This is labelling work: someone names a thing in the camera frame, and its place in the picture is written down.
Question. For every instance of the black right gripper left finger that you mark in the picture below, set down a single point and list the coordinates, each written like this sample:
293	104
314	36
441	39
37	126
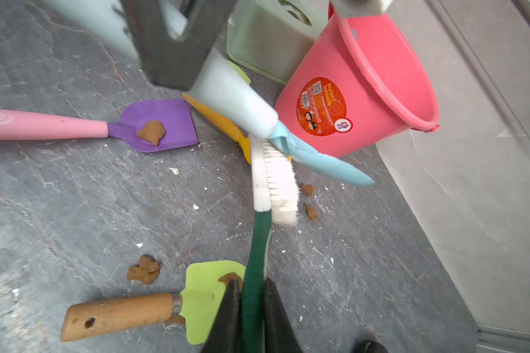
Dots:
224	332

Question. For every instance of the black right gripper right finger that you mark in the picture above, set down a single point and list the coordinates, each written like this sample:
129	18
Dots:
279	336

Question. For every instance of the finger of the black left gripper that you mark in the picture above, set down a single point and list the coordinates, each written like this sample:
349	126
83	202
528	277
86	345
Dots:
174	43

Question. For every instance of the blue toy trowel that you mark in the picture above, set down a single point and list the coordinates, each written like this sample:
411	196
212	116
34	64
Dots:
217	87

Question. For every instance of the green trowel wooden handle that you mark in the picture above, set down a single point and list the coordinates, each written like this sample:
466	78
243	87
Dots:
196	306

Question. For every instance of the white cleaning brush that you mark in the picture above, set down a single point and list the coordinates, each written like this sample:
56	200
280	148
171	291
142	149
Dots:
275	198

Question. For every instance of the green trowel near tissue box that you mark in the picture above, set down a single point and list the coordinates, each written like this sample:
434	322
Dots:
240	72

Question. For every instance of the soil lump on purple trowel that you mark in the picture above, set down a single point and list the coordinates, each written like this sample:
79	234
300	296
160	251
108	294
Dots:
153	131

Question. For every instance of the yellow toy trowel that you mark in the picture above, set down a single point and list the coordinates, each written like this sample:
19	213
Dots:
224	124

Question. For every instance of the loose brown soil lump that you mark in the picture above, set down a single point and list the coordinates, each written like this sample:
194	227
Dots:
146	272

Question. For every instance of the pink plastic bucket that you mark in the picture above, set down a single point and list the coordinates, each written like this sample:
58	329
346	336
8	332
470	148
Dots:
359	83

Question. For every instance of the mint green tissue box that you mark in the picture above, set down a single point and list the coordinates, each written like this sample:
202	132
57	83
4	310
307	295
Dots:
272	37

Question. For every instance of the purple trowel pink handle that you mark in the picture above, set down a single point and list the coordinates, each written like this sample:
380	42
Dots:
173	113

